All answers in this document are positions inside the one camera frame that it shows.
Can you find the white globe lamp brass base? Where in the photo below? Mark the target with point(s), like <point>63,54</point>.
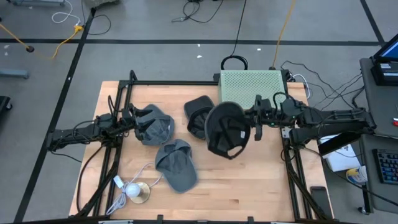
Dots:
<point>133,190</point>

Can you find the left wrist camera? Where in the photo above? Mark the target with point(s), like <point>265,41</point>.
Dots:
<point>105,120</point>

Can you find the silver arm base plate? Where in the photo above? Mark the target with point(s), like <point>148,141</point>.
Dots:
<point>285,132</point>

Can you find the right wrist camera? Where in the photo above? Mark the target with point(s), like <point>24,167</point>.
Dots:
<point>290,109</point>

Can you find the black labelled box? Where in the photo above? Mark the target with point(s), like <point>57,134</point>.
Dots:
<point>384,76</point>

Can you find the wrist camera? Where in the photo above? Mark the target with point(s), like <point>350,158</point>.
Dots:
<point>290,109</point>
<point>105,120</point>

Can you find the grey cap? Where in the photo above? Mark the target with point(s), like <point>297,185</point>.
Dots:
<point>158,129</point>
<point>177,168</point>

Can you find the black laptop blue screen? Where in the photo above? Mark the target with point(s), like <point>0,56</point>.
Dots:
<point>390,49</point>

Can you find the white power adapter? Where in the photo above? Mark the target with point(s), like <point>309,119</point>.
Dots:
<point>118,181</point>

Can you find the white box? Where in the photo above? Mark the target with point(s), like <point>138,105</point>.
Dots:
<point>340,160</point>

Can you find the grey side desk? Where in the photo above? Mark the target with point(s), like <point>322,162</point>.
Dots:
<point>379,105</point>

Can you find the white printed tub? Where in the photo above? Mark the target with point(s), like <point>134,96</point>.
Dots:
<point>354,176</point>

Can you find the black smartphone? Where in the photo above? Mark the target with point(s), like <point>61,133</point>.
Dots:
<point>320,200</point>

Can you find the black keyboard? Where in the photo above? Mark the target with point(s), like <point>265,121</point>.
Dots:
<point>387,166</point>

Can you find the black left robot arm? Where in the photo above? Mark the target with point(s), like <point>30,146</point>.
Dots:
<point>63,137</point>

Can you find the black cap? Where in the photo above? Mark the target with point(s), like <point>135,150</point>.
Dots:
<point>199,105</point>
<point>224,124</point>

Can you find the red object on desk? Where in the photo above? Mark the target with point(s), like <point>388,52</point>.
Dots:
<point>395,121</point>

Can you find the black aluminium table frame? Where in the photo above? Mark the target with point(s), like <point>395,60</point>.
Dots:
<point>174,82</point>

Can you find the black wheeled base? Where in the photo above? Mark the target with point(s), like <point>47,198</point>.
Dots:
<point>4,104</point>

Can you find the desk caster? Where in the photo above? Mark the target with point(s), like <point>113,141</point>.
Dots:
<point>363,210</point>

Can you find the grey metal floor bar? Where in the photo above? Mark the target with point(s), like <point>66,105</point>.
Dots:
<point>37,2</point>
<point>14,73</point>

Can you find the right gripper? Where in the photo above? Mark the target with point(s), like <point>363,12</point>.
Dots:
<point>264,115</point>

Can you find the black round floor disc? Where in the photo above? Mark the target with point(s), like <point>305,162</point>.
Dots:
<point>30,48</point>

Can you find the black table edge clip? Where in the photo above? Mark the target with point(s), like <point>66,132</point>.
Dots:
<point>250,220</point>
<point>160,218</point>

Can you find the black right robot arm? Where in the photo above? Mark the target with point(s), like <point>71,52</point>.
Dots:
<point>335,121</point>

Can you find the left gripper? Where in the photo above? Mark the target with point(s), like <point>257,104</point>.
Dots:
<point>128,119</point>

